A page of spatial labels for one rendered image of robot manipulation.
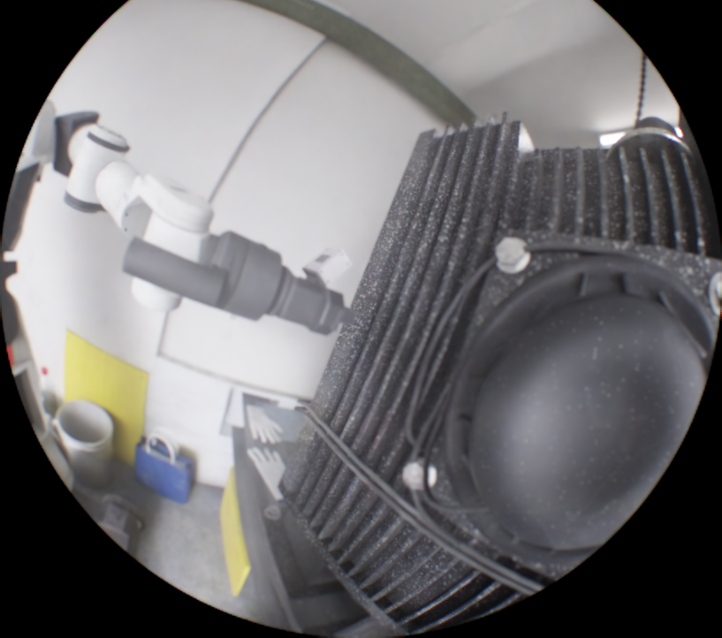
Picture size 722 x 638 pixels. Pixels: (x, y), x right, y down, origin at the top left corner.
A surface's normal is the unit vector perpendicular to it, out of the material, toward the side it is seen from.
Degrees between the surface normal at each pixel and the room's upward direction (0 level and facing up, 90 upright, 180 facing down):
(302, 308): 90
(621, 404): 90
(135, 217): 102
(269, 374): 90
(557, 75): 180
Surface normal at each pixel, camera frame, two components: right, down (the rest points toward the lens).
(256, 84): 0.44, 0.09
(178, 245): 0.44, 0.43
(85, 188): 0.70, 0.51
